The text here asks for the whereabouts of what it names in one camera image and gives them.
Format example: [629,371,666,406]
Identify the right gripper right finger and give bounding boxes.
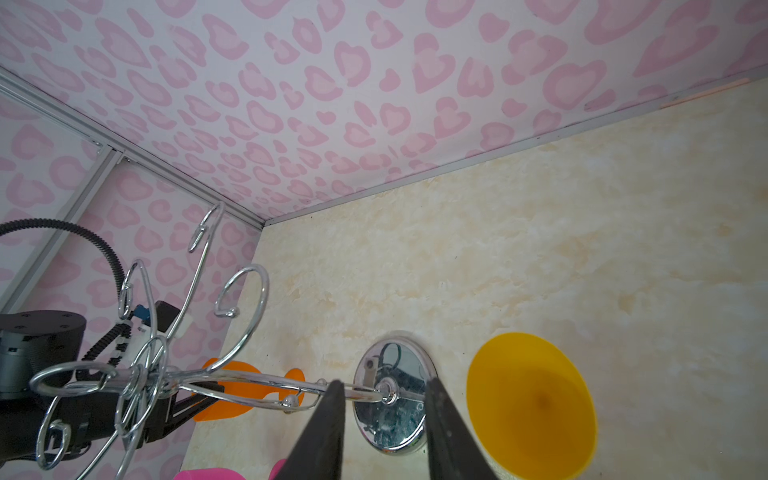
[425,377,498,480]

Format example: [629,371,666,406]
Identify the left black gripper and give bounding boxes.
[77,390,219,444]

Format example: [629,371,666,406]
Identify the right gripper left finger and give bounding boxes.
[275,380,346,480]

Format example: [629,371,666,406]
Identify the pink wine glass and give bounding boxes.
[173,459,286,480]

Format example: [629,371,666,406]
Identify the orange wine glass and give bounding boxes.
[194,361,295,423]

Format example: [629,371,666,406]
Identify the yellow wine glass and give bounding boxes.
[465,332,598,479]

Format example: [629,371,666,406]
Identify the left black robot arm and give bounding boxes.
[1,310,117,463]

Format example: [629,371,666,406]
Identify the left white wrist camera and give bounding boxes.
[119,300,180,368]

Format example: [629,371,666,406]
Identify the chrome wire glass rack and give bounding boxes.
[28,202,439,480]

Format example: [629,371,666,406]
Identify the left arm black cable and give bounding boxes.
[0,217,134,367]

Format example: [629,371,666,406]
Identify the left corner aluminium post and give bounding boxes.
[1,67,266,231]

